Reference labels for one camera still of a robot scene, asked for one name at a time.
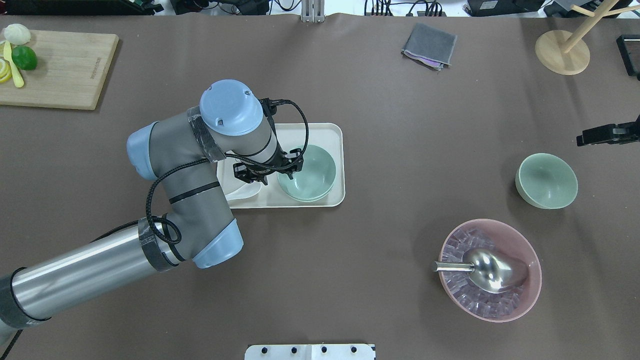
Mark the green lime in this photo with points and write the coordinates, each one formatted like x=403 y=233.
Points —
x=24 y=58

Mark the wooden cutting board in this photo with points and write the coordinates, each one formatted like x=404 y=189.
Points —
x=71 y=71

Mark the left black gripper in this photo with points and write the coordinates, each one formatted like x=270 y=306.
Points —
x=251 y=173

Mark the pink bowl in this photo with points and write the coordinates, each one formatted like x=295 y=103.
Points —
x=510 y=242

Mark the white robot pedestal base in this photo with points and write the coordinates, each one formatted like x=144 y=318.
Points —
x=318 y=351

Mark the ice cubes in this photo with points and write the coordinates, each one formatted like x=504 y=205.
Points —
x=468 y=295

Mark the cream rabbit tray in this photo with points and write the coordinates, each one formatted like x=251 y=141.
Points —
x=328 y=136

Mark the lemon slice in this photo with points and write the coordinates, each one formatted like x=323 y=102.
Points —
x=5 y=71

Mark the metal ice scoop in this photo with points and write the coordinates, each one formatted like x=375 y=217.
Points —
x=491 y=271

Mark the grey folded cloth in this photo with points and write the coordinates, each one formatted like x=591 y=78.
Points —
x=430 y=46

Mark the yellow plastic knife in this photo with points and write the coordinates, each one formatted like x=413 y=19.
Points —
x=14 y=71

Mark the white garlic bulb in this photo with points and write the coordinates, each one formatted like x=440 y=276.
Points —
x=17 y=34

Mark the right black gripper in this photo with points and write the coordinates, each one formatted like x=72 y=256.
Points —
x=602 y=135

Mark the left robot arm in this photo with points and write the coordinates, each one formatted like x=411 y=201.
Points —
x=187 y=216

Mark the wooden mug tree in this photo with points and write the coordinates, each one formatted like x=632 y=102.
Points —
x=564 y=52

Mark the white ceramic spoon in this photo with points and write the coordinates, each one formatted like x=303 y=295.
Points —
x=245 y=191

